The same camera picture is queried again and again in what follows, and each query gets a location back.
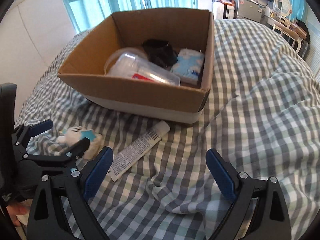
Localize white dressing table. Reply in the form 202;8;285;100
267;16;307;54

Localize white blue plush toy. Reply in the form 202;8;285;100
56;126;103;160

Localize black sunglasses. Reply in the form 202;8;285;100
142;39;178;69

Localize teal corner curtain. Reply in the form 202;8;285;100
288;0;317;23

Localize left hand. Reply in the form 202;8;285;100
7;202;30;226

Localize cardboard box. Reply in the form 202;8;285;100
58;8;214;124

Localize black bag on table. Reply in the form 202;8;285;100
296;20;310;43

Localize white cream tube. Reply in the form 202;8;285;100
108;121;170;182

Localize white suitcase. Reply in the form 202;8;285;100
212;1;235;20

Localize blue cloud tissue pack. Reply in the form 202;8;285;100
170;48;204;86

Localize silver mini fridge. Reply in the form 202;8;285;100
235;0;263;23

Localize floss pick clear jar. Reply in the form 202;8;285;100
106;53;181;86

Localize white oval vanity mirror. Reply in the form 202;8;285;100
273;0;292;17

